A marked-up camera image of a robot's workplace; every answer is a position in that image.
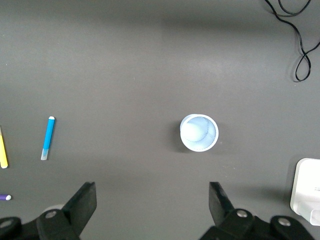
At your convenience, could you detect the light blue paper cup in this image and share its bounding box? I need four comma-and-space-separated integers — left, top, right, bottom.
179, 113, 220, 153

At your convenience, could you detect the blue marker with clear cap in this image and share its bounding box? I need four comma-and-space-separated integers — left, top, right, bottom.
40, 116, 56, 161

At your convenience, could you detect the white plastic box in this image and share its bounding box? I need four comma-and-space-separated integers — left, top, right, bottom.
289, 157, 320, 227

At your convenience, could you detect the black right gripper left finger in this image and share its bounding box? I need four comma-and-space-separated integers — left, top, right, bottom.
36, 181, 98, 240

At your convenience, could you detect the yellow marker with clear cap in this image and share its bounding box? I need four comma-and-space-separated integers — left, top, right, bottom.
0, 126, 9, 169

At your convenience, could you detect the thin black cable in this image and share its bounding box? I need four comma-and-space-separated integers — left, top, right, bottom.
264, 0, 320, 83

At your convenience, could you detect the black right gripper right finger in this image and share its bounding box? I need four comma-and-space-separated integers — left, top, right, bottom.
199, 181, 256, 240

